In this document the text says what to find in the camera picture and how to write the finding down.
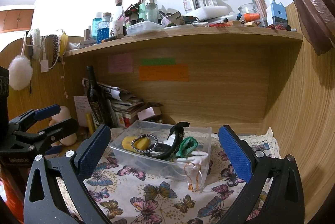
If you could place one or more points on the white fluffy duster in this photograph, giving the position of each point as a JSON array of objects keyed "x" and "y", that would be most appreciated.
[{"x": 20, "y": 72}]

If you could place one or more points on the blue liquid bottle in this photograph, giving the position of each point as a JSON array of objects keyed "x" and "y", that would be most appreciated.
[{"x": 103, "y": 31}]

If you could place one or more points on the green pump bottle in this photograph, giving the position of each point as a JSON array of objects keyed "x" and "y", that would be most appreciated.
[{"x": 141, "y": 11}]

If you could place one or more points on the dark wine bottle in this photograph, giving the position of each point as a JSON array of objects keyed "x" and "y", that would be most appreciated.
[{"x": 97, "y": 100}]

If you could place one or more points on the white paper note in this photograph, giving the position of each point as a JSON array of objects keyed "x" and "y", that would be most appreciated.
[{"x": 82, "y": 108}]

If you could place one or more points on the clear plastic storage box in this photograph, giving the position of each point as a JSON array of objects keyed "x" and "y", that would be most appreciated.
[{"x": 180, "y": 169}]

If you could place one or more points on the stack of papers and books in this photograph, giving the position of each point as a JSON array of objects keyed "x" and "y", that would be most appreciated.
[{"x": 124, "y": 106}]

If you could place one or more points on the small white cardboard box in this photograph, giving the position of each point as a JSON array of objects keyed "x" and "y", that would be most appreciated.
[{"x": 150, "y": 112}]

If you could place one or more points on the tall clear jar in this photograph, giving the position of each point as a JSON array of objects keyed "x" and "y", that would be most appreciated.
[{"x": 261, "y": 7}]

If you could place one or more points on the black white fabric headband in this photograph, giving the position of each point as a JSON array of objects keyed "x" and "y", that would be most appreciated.
[{"x": 164, "y": 151}]

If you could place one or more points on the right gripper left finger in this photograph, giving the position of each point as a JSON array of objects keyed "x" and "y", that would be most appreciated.
[{"x": 43, "y": 201}]

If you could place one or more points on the clear rectangular container on shelf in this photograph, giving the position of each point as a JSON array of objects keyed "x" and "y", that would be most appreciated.
[{"x": 145, "y": 26}]

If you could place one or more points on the yellow sponge block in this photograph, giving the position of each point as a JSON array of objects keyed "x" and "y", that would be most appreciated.
[{"x": 141, "y": 144}]

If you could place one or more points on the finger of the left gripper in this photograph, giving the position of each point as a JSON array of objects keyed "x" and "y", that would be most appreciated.
[
  {"x": 26, "y": 120},
  {"x": 33, "y": 144}
]

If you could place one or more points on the green fabric scrunchie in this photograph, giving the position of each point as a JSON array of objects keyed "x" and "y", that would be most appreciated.
[{"x": 188, "y": 145}]

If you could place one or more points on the wooden shelf board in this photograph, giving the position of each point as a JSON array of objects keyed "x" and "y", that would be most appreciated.
[{"x": 201, "y": 36}]

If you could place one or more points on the white tray with dispensers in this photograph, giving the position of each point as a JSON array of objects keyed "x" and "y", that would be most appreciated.
[{"x": 204, "y": 9}]

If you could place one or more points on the orange tube on shelf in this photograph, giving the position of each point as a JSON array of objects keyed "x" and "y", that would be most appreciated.
[{"x": 248, "y": 17}]

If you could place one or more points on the butterfly print tablecloth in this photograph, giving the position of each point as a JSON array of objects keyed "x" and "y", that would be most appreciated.
[{"x": 127, "y": 195}]

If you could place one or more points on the orange sticky note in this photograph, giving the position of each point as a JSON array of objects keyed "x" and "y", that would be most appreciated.
[{"x": 178, "y": 73}]

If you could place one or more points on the blue box on shelf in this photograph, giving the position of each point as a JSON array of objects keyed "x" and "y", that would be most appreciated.
[{"x": 276, "y": 14}]

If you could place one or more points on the green sticky note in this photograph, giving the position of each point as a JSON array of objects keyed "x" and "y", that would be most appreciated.
[{"x": 157, "y": 61}]

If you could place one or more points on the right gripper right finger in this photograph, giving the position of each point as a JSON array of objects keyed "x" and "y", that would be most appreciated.
[{"x": 284, "y": 202}]

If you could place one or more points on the beige cylindrical roll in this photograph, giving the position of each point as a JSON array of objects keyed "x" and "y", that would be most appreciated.
[{"x": 68, "y": 124}]

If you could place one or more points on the pink sticky note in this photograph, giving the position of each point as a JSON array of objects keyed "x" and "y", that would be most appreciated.
[{"x": 121, "y": 63}]

